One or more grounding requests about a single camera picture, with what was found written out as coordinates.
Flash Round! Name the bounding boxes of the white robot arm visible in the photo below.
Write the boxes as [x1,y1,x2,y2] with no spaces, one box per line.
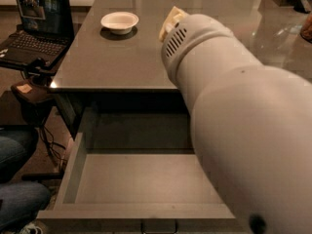
[159,8,312,234]

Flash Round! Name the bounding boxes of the open grey top drawer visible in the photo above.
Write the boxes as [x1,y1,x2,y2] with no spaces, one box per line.
[38,108,240,233]

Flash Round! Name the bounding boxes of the white paper bowl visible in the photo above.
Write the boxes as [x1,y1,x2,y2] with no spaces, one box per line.
[100,12,138,35]

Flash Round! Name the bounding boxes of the black open laptop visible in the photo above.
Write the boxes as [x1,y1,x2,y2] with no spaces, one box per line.
[0,0,74,70]

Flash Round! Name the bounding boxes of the person's jeans leg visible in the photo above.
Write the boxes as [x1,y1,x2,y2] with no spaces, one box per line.
[0,129,52,231]

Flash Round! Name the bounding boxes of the white sneaker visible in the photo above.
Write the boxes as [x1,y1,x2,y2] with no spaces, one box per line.
[17,223,43,234]

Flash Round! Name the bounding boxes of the black cables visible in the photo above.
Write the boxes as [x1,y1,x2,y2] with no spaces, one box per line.
[38,107,67,173]

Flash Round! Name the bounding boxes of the black drawer handle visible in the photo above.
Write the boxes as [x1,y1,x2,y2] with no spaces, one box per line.
[140,220,178,234]

